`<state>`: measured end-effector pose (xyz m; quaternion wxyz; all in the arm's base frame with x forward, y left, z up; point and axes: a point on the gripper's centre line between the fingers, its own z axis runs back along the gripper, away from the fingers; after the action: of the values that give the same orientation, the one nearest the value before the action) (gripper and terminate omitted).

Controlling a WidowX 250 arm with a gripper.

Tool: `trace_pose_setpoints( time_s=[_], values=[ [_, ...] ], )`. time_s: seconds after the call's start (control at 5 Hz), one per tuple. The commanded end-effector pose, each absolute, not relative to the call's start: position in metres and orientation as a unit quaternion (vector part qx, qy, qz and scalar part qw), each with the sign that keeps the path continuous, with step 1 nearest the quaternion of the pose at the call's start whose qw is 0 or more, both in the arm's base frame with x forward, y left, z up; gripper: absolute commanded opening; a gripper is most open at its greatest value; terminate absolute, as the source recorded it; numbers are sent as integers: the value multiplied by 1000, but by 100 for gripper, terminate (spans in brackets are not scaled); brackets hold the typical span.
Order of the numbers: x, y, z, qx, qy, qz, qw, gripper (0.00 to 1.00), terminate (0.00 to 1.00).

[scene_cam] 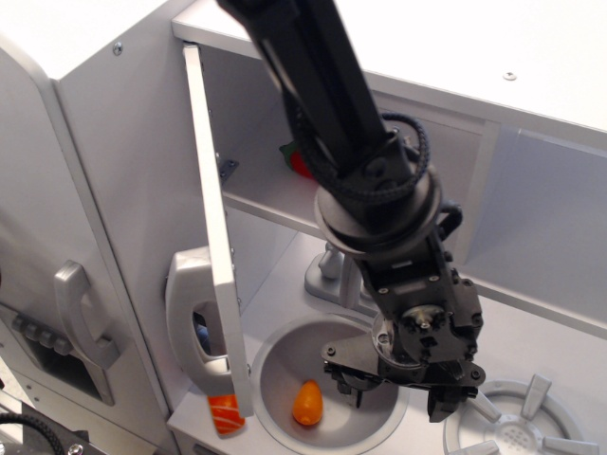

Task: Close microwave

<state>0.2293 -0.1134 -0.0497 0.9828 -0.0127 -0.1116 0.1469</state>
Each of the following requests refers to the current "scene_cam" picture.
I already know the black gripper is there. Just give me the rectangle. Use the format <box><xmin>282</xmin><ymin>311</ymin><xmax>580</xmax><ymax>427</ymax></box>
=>
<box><xmin>322</xmin><ymin>235</ymin><xmax>486</xmax><ymax>423</ymax></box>

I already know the white microwave door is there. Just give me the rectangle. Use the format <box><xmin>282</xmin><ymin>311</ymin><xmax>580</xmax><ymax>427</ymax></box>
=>
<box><xmin>183</xmin><ymin>44</ymin><xmax>254</xmax><ymax>418</ymax></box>

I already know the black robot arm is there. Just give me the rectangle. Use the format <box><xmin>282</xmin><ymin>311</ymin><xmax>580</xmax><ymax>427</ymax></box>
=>
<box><xmin>222</xmin><ymin>1</ymin><xmax>485</xmax><ymax>423</ymax></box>

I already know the orange toy carrot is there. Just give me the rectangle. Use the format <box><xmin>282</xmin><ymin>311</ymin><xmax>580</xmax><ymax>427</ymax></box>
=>
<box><xmin>291</xmin><ymin>380</ymin><xmax>323</xmax><ymax>427</ymax></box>

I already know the round grey sink bowl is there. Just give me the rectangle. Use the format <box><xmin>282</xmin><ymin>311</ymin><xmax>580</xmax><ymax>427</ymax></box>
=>
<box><xmin>250</xmin><ymin>314</ymin><xmax>409</xmax><ymax>454</ymax></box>

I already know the grey toy faucet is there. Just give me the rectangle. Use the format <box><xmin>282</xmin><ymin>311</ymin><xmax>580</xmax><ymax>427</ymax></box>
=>
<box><xmin>304</xmin><ymin>243</ymin><xmax>378</xmax><ymax>317</ymax></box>

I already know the grey stove burner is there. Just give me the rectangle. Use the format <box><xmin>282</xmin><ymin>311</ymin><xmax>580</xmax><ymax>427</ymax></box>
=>
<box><xmin>443</xmin><ymin>374</ymin><xmax>600</xmax><ymax>455</ymax></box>

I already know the salmon sushi toy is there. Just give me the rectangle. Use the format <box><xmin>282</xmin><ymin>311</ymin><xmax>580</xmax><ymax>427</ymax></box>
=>
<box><xmin>207</xmin><ymin>394</ymin><xmax>246</xmax><ymax>436</ymax></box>

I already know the white toy kitchen cabinet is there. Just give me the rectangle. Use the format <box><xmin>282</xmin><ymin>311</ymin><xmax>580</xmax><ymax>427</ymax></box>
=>
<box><xmin>1</xmin><ymin>1</ymin><xmax>606</xmax><ymax>454</ymax></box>

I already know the red toy chili pepper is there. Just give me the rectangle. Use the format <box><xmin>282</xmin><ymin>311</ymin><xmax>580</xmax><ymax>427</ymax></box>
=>
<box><xmin>279</xmin><ymin>141</ymin><xmax>314</xmax><ymax>180</ymax></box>

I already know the grey ice dispenser panel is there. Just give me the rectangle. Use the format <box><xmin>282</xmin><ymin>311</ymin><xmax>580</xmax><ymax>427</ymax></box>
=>
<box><xmin>1</xmin><ymin>304</ymin><xmax>115</xmax><ymax>407</ymax></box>

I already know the black cable lower left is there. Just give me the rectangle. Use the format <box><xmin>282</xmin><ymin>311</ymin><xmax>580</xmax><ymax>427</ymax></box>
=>
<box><xmin>0</xmin><ymin>411</ymin><xmax>65</xmax><ymax>455</ymax></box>

